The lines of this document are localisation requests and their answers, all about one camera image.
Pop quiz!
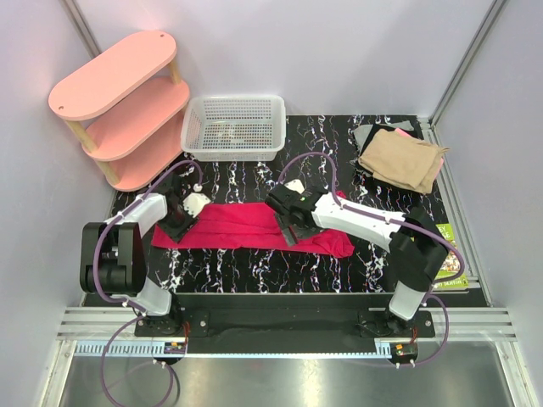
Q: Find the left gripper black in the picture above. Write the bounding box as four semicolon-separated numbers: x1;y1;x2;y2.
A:
157;200;199;243

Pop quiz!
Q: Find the red t shirt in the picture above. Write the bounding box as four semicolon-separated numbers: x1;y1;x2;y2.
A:
151;202;355;259

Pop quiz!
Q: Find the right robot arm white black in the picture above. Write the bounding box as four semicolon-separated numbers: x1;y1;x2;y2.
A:
265;180;453;337

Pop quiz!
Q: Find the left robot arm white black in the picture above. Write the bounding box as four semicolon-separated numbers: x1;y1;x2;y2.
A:
80;175;210;336

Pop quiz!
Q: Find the white perforated plastic basket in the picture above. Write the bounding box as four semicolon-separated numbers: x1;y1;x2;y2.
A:
180;95;287;162

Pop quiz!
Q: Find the grey folded cloth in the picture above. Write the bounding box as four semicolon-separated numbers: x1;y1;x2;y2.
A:
352;120;417;151

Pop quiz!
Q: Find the folded beige t shirt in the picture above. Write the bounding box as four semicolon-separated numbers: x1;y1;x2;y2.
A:
358;130;450;194

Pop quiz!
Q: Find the pink three-tier shelf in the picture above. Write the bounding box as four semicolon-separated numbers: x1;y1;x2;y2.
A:
48;31;190;192

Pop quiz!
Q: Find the pink folded cloth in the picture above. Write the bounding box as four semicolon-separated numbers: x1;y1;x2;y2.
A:
392;128;446;170

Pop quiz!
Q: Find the green treehouse book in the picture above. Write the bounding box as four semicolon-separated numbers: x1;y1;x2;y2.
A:
434;223;468;291

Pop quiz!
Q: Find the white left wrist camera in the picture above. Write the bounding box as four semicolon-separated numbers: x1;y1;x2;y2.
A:
182;192;211;218

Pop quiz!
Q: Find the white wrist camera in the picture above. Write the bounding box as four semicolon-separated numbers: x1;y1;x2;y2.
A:
284;179;305;194
182;192;211;218

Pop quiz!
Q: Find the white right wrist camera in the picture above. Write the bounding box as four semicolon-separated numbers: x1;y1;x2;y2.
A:
284;179;305;194

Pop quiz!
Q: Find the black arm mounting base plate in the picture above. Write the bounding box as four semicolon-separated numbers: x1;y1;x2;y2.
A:
135;300;435;338

